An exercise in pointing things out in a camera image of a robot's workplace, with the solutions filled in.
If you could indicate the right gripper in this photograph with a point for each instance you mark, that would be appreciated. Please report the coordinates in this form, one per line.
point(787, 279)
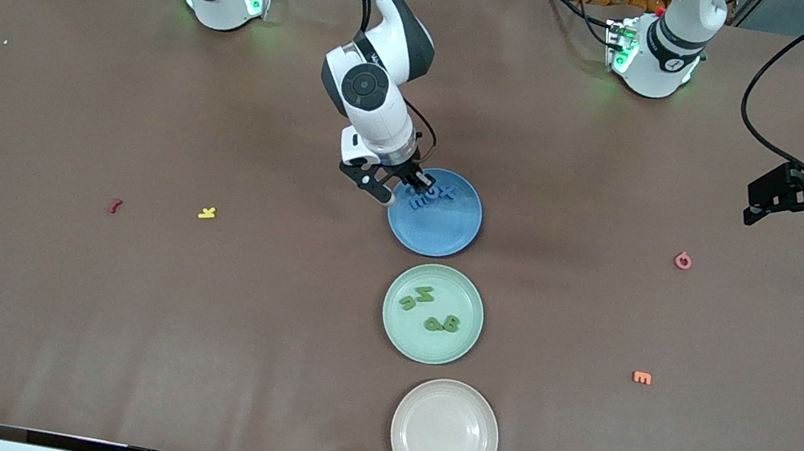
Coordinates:
point(411, 170)

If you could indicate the blue foam letter m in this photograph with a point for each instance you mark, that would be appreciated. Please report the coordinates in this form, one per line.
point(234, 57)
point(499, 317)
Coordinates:
point(420, 203)

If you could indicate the blue foam letter c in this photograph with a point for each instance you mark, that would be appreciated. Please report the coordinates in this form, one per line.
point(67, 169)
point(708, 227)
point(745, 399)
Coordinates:
point(430, 198)

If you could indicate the blue foam letter x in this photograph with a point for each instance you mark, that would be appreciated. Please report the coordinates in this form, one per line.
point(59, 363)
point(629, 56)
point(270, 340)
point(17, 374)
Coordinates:
point(447, 193)

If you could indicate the green foam letter N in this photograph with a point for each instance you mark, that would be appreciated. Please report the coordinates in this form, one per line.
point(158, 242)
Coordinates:
point(425, 294)

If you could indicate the green foam letter u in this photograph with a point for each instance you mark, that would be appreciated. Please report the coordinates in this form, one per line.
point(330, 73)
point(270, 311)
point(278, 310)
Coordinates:
point(408, 303)

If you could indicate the green foam letter a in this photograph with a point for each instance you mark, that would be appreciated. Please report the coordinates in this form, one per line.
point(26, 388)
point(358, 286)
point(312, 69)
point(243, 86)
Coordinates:
point(433, 325)

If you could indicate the green foam letter B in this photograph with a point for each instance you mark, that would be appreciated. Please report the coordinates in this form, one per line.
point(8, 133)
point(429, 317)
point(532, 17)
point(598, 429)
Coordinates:
point(452, 322)

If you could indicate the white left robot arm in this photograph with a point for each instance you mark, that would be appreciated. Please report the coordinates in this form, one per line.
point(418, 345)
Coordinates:
point(667, 57)

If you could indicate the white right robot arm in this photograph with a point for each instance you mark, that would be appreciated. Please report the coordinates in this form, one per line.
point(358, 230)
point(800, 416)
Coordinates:
point(379, 116)

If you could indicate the blue plate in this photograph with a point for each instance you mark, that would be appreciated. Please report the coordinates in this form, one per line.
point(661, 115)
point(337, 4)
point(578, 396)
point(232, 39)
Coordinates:
point(446, 233)

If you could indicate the pale green plate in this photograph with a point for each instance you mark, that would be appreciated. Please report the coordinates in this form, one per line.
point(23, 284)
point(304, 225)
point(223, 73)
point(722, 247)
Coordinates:
point(423, 343)

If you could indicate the yellow foam letter k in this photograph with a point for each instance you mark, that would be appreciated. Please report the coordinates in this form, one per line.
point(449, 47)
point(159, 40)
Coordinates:
point(207, 212)

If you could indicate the orange foam letter m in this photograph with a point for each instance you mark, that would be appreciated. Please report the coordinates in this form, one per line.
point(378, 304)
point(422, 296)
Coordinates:
point(642, 377)

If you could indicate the pale pink plate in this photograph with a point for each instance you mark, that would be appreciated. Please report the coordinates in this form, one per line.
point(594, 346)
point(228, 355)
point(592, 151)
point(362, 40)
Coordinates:
point(444, 436)

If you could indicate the dark red foam letter i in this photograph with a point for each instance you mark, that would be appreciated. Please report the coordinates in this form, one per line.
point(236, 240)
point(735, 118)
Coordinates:
point(114, 206)

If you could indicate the brown table mat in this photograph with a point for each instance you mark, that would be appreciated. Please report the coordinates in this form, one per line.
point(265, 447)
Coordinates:
point(106, 331)

